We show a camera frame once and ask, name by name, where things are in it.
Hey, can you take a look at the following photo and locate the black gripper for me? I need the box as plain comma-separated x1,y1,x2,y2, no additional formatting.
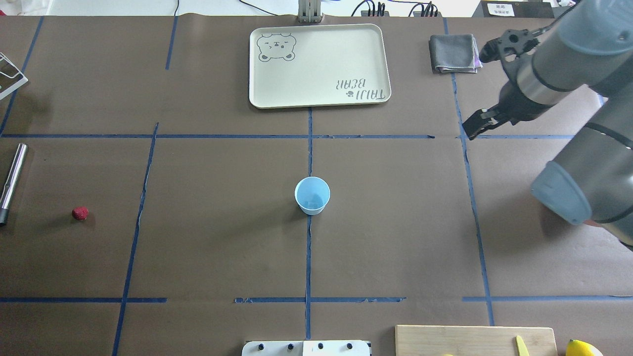
462,83,553,140

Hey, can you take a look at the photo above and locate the red strawberry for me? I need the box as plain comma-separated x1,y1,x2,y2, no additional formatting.
71,206,89,221

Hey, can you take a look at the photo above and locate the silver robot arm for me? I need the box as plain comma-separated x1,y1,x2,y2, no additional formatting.
462,0,632,249

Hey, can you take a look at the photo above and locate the light blue cup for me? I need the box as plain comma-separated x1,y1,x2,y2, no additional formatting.
294,177,331,216

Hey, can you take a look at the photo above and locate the white cup rack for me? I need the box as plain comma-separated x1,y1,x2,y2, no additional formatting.
0,52,29,100

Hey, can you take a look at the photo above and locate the black box with label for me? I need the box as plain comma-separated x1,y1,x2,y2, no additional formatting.
472,0,555,18

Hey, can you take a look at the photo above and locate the cream bear tray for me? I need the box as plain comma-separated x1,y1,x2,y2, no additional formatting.
249,23,392,110

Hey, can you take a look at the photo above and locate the wooden cutting board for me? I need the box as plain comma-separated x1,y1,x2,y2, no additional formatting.
394,325,558,356

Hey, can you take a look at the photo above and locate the yellow knife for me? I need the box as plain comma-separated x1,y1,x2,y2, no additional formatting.
515,335,530,356

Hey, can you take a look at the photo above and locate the yellow lemon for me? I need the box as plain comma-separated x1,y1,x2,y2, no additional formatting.
565,339,603,356

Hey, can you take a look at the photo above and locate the white pillar with base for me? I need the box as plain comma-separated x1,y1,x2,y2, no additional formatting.
241,340,372,356

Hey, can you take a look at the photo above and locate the metal muddler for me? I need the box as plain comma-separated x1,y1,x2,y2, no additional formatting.
0,143,29,226

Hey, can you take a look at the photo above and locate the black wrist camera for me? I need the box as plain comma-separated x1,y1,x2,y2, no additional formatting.
478,29,541,75

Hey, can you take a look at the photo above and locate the aluminium frame post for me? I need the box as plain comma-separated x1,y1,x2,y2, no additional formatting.
298,0,323,23

